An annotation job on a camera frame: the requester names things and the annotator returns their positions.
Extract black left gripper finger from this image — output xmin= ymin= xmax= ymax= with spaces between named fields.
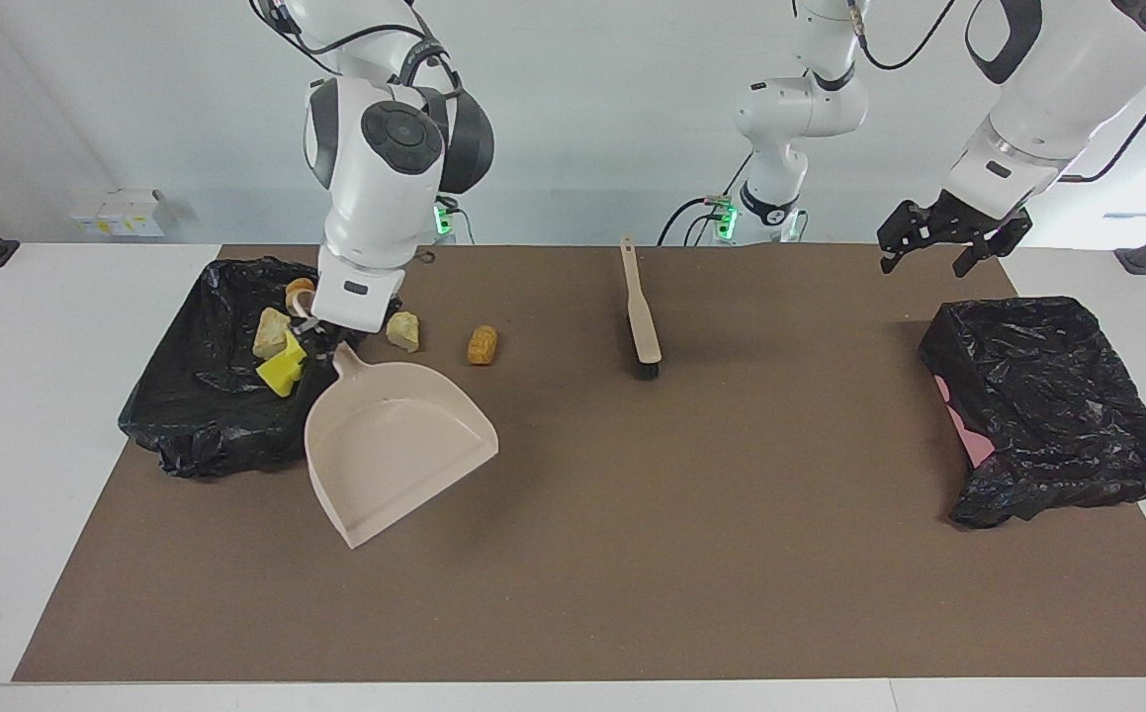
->
xmin=953 ymin=213 xmax=1033 ymax=279
xmin=877 ymin=201 xmax=939 ymax=275

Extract pale bread piece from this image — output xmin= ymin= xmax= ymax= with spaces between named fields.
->
xmin=253 ymin=307 xmax=294 ymax=361

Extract large yellow green sponge piece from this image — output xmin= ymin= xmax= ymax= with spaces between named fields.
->
xmin=256 ymin=354 xmax=307 ymax=399

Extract beige plastic dustpan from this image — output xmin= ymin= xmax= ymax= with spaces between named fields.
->
xmin=304 ymin=341 xmax=499 ymax=550

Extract beige hand brush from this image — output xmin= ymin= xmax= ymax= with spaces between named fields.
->
xmin=619 ymin=234 xmax=663 ymax=382

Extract black bag lined pink bin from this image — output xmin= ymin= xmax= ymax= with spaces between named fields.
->
xmin=919 ymin=296 xmax=1146 ymax=530

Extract white box with yellow labels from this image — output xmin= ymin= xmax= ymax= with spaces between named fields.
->
xmin=70 ymin=190 xmax=176 ymax=238

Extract brown table mat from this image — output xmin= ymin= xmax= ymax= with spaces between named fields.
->
xmin=14 ymin=245 xmax=1146 ymax=683

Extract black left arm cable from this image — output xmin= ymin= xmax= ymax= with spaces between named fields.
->
xmin=851 ymin=0 xmax=1146 ymax=185

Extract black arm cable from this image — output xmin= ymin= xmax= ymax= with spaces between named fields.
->
xmin=851 ymin=0 xmax=1146 ymax=185
xmin=249 ymin=0 xmax=467 ymax=100

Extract black left base cable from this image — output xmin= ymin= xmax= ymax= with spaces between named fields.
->
xmin=657 ymin=153 xmax=756 ymax=246

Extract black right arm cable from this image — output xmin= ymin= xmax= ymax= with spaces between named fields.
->
xmin=249 ymin=0 xmax=467 ymax=100

